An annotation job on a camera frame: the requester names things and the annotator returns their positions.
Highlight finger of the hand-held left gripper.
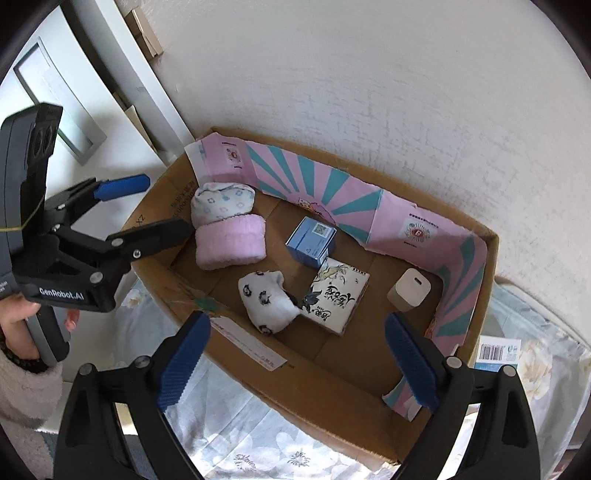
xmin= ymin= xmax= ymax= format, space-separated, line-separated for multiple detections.
xmin=44 ymin=174 xmax=151 ymax=236
xmin=54 ymin=218 xmax=195 ymax=278

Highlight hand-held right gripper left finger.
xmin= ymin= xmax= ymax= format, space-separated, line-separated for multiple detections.
xmin=54 ymin=311 xmax=212 ymax=480

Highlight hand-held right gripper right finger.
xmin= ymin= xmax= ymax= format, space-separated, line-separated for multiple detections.
xmin=384 ymin=312 xmax=542 ymax=480

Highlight brown cardboard box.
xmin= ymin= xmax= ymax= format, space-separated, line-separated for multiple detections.
xmin=122 ymin=127 xmax=500 ymax=467

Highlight white charger plug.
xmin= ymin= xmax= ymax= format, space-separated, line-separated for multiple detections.
xmin=387 ymin=268 xmax=432 ymax=313

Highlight white socks with pastel flowers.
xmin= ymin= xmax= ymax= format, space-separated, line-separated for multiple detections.
xmin=191 ymin=182 xmax=256 ymax=228

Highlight pink fuzzy socks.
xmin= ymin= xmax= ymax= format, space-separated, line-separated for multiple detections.
xmin=195 ymin=213 xmax=267 ymax=271

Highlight ink print tissue pack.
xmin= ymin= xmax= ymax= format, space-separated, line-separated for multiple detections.
xmin=300 ymin=257 xmax=371 ymax=335

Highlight white socks with black flowers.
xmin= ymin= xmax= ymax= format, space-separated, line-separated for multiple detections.
xmin=238 ymin=270 xmax=302 ymax=334

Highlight small blue box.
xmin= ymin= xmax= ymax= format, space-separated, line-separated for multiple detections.
xmin=285 ymin=217 xmax=338 ymax=271

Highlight person's left forearm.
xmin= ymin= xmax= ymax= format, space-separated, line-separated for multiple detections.
xmin=0 ymin=353 xmax=65 ymax=423

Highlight person's left hand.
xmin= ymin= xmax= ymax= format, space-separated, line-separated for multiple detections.
xmin=0 ymin=291 xmax=81 ymax=361

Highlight white and blue carton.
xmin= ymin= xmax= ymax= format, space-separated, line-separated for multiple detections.
xmin=473 ymin=335 xmax=522 ymax=372

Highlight white cabinet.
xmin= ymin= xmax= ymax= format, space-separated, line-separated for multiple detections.
xmin=0 ymin=0 xmax=195 ymax=287

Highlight light blue floral cloth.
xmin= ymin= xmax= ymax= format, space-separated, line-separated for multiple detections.
xmin=111 ymin=272 xmax=591 ymax=480

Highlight pink teal printed cardboard liner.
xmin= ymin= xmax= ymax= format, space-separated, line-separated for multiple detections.
xmin=185 ymin=132 xmax=488 ymax=422

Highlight brown cardboard piece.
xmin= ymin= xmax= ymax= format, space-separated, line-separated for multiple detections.
xmin=124 ymin=7 xmax=164 ymax=58

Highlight dark bead bracelet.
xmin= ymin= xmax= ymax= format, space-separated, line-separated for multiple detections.
xmin=0 ymin=332 xmax=49 ymax=372

